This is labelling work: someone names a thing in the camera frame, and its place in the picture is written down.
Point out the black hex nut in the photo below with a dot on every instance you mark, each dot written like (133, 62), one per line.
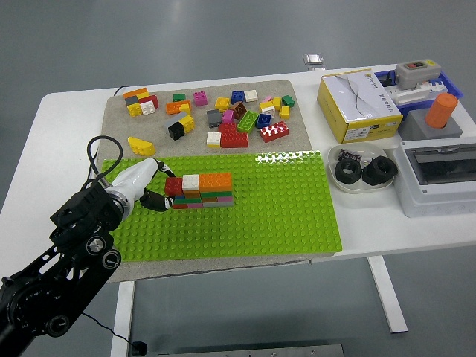
(340, 175)
(372, 177)

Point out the white table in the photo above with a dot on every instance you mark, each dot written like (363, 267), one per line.
(372, 230)

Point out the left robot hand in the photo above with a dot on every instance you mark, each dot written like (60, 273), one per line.
(135, 176)

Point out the white and yellow brick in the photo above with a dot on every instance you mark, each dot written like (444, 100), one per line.
(213, 138)
(267, 109)

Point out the blue plastic bin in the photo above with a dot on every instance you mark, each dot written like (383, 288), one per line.
(455, 89)

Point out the dark green small brick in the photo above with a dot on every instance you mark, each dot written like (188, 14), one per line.
(179, 97)
(288, 100)

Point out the grey square brick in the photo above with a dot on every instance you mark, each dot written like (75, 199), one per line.
(213, 118)

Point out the orange flat brick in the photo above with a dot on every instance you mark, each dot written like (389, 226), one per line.
(134, 92)

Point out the dark green long brick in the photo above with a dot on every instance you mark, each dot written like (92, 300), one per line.
(216, 194)
(187, 201)

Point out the grey push-button switch box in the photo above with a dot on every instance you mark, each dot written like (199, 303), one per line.
(416, 76)

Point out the black square brick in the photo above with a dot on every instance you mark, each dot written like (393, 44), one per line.
(176, 131)

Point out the grey electrical enclosure box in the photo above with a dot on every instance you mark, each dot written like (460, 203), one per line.
(435, 201)

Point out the red long brick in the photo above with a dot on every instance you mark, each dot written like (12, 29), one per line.
(234, 140)
(274, 132)

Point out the yellow curved brick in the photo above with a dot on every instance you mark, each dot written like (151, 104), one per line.
(140, 146)

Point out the brown square brick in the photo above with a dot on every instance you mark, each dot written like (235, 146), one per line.
(240, 110)

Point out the pink flat brick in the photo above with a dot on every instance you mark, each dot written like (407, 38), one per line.
(195, 205)
(225, 199)

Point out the small black circuit module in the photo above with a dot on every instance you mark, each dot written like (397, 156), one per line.
(349, 154)

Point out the white circuit breaker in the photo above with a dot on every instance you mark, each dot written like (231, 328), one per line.
(413, 94)

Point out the grey flat brick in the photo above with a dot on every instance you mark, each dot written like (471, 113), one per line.
(218, 204)

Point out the red square brick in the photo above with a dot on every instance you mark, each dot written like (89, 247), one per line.
(227, 128)

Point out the orange square brick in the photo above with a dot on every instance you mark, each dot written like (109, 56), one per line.
(192, 194)

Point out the large orange brick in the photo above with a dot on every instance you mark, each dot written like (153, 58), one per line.
(215, 181)

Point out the grey square block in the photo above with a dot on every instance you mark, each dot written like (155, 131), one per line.
(414, 128)

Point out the yellow square brick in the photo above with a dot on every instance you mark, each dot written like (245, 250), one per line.
(134, 109)
(187, 122)
(222, 104)

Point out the brown flat brick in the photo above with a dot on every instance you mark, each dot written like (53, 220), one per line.
(209, 200)

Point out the white shallow dish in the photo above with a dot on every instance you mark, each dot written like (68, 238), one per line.
(372, 150)

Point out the yellow and white cardboard box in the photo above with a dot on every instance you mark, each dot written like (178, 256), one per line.
(359, 108)

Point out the lime green long brick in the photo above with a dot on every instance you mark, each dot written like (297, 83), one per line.
(247, 122)

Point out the magenta square brick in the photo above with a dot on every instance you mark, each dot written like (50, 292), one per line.
(200, 98)

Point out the pink square brick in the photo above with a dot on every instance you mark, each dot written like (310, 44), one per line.
(228, 116)

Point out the black plug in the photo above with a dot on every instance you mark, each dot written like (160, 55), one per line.
(137, 348)

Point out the small red brick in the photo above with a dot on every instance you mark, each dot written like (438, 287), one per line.
(173, 186)

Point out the white table leg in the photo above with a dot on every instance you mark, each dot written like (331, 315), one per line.
(386, 294)
(122, 316)

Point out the orange long brick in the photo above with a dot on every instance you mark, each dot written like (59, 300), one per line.
(173, 107)

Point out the orange cylinder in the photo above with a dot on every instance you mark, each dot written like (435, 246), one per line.
(440, 111)

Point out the yellow small brick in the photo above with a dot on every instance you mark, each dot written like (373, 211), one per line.
(284, 112)
(185, 109)
(276, 103)

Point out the grey small brick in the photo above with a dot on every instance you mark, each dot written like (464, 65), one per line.
(131, 100)

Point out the white square brick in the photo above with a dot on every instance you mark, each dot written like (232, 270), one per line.
(251, 95)
(147, 107)
(190, 182)

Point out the yellow flat brick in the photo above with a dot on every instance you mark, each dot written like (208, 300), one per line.
(143, 95)

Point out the grey sloped brick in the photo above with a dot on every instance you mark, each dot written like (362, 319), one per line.
(174, 119)

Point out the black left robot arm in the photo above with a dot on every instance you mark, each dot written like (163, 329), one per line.
(74, 241)

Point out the pink small brick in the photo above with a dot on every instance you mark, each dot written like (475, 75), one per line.
(267, 99)

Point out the green studded baseplate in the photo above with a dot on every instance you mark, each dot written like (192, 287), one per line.
(260, 223)

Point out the silver metal clamp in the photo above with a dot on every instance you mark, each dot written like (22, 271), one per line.
(313, 59)

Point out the grey-brown mat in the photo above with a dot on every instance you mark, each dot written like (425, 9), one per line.
(115, 121)

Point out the red flat brick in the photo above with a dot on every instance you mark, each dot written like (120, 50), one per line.
(180, 206)

